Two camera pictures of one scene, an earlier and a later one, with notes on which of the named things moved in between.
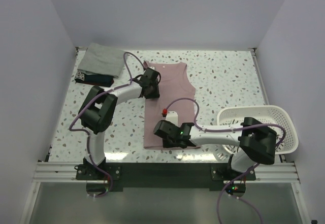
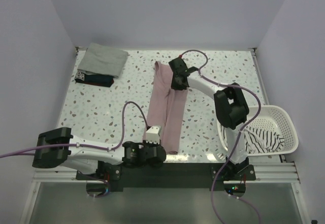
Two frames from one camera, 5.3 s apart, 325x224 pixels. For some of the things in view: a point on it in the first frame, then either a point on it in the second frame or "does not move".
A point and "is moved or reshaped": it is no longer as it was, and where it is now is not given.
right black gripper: x=167 y=145 -> x=175 y=87
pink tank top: x=175 y=84 is moved or reshaped
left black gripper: x=156 y=94 -> x=145 y=144
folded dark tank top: x=93 y=79 does not move
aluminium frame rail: x=63 y=172 does not move
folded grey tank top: x=103 y=59 does not move
